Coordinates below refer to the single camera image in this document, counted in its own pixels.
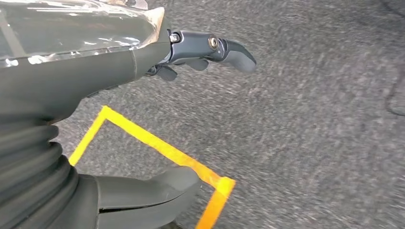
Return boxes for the yellow floor tape square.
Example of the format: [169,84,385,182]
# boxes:
[68,105,236,229]

